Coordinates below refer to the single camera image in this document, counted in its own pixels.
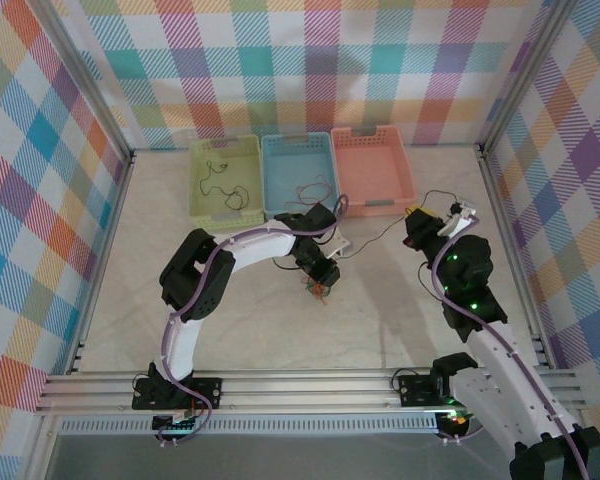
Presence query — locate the black thin cable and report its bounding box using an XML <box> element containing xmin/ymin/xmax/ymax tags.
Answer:
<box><xmin>196</xmin><ymin>158</ymin><xmax>251</xmax><ymax>210</ymax></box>
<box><xmin>337</xmin><ymin>188</ymin><xmax>456</xmax><ymax>260</ymax></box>

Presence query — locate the red thin cable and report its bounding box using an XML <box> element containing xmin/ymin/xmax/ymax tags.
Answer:
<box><xmin>284</xmin><ymin>173</ymin><xmax>337</xmax><ymax>206</ymax></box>

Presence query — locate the pink plastic basket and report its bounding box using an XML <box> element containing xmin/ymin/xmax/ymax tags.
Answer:
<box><xmin>329</xmin><ymin>125</ymin><xmax>417</xmax><ymax>219</ymax></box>

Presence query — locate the blue plastic basket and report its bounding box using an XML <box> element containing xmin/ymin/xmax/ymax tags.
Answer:
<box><xmin>260</xmin><ymin>131</ymin><xmax>341</xmax><ymax>227</ymax></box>

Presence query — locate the green plastic basket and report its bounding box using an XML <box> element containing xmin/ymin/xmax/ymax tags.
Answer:
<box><xmin>187</xmin><ymin>134</ymin><xmax>265</xmax><ymax>230</ymax></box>

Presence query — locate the right controller board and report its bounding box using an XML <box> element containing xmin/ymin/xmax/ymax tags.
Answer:
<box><xmin>435</xmin><ymin>408</ymin><xmax>476</xmax><ymax>432</ymax></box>

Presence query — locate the controller board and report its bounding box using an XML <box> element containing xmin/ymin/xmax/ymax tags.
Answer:
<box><xmin>151</xmin><ymin>412</ymin><xmax>202</xmax><ymax>434</ymax></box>
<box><xmin>435</xmin><ymin>408</ymin><xmax>476</xmax><ymax>432</ymax></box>

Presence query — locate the left controller board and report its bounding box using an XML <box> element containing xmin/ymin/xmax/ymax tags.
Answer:
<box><xmin>151</xmin><ymin>412</ymin><xmax>202</xmax><ymax>434</ymax></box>

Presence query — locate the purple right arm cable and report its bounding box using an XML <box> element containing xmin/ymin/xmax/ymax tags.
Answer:
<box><xmin>431</xmin><ymin>214</ymin><xmax>594</xmax><ymax>480</ymax></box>

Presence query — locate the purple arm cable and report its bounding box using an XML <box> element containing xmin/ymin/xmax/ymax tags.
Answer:
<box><xmin>431</xmin><ymin>214</ymin><xmax>594</xmax><ymax>480</ymax></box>
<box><xmin>152</xmin><ymin>193</ymin><xmax>351</xmax><ymax>446</ymax></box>

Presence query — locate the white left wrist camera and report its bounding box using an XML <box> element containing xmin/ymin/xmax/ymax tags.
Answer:
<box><xmin>327</xmin><ymin>230</ymin><xmax>355</xmax><ymax>260</ymax></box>

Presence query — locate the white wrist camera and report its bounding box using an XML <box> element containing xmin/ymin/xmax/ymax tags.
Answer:
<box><xmin>438</xmin><ymin>199</ymin><xmax>481</xmax><ymax>236</ymax></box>
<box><xmin>327</xmin><ymin>230</ymin><xmax>355</xmax><ymax>260</ymax></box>

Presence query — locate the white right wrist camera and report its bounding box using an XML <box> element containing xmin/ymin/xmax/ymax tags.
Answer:
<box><xmin>438</xmin><ymin>199</ymin><xmax>481</xmax><ymax>236</ymax></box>

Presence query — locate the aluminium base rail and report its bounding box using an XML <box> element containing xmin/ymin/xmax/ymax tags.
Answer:
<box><xmin>33</xmin><ymin>368</ymin><xmax>587</xmax><ymax>416</ymax></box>

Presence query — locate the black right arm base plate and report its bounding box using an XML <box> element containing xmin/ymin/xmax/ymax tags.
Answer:
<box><xmin>396</xmin><ymin>372</ymin><xmax>492</xmax><ymax>407</ymax></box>

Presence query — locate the grey slotted cable duct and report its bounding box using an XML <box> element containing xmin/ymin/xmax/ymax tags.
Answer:
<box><xmin>58</xmin><ymin>413</ymin><xmax>442</xmax><ymax>437</ymax></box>

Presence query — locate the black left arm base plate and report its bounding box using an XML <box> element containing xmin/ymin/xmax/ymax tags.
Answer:
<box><xmin>131</xmin><ymin>375</ymin><xmax>224</xmax><ymax>412</ymax></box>

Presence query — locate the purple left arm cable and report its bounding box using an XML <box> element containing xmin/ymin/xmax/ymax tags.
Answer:
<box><xmin>152</xmin><ymin>193</ymin><xmax>351</xmax><ymax>446</ymax></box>

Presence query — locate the aluminium frame post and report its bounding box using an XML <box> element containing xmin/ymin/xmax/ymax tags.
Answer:
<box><xmin>473</xmin><ymin>0</ymin><xmax>581</xmax><ymax>154</ymax></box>
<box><xmin>27</xmin><ymin>0</ymin><xmax>137</xmax><ymax>164</ymax></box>

